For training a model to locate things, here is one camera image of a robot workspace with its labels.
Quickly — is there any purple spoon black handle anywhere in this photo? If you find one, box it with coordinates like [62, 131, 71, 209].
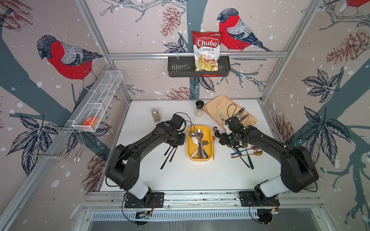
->
[160, 146, 175, 170]

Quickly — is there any copper spoon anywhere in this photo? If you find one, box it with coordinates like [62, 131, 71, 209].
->
[169, 145, 178, 162]

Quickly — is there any gold spoon teal handle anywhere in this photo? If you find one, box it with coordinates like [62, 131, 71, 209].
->
[243, 144, 254, 169]

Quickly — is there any white ceramic spoon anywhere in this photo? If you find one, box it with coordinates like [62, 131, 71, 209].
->
[190, 135, 199, 158]

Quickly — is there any orange plastic spoon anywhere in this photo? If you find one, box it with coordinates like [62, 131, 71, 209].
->
[212, 136, 216, 160]

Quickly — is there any steel spoon patterned handle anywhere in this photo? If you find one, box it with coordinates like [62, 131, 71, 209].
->
[199, 144, 208, 159]

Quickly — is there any yellow plastic storage box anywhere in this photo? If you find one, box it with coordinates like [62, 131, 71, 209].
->
[187, 125, 214, 161]

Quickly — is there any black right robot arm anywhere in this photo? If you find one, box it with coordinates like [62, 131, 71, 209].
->
[220, 117, 319, 202]

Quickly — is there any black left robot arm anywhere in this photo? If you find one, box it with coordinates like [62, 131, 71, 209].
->
[105, 114, 186, 204]

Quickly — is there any orange box on shelf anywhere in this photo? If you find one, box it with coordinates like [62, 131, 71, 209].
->
[82, 116, 97, 127]

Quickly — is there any knife on napkin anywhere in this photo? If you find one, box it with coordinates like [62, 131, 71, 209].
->
[239, 114, 249, 121]

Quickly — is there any dark fork on napkin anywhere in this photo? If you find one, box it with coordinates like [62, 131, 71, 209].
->
[237, 107, 245, 115]

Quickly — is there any clear glass spice jar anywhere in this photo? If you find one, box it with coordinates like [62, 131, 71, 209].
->
[151, 108, 161, 123]

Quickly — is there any red Chuba chips bag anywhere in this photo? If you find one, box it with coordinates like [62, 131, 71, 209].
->
[192, 31, 222, 71]

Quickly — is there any gold spoon long handle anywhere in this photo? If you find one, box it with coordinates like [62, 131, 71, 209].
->
[231, 150, 263, 158]

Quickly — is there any cream handled knife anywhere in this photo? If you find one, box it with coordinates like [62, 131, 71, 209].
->
[218, 108, 225, 126]

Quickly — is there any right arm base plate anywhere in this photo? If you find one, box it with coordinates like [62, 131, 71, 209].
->
[237, 190, 280, 207]

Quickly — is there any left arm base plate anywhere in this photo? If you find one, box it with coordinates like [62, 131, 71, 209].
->
[124, 192, 164, 208]

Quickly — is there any aluminium front rail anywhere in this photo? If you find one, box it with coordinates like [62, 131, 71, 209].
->
[81, 189, 324, 211]

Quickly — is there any black wire wall basket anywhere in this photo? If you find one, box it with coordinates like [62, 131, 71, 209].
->
[168, 56, 231, 78]

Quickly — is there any white wire wall shelf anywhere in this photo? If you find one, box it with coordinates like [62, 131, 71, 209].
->
[72, 70, 123, 132]

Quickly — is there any wire hook rack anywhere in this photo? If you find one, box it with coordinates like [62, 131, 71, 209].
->
[28, 125, 86, 163]

